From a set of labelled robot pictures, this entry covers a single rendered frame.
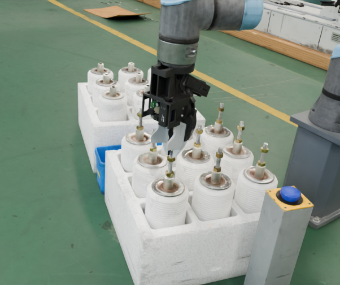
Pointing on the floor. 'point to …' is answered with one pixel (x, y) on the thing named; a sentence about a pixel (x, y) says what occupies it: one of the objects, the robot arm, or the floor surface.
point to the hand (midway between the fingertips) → (173, 149)
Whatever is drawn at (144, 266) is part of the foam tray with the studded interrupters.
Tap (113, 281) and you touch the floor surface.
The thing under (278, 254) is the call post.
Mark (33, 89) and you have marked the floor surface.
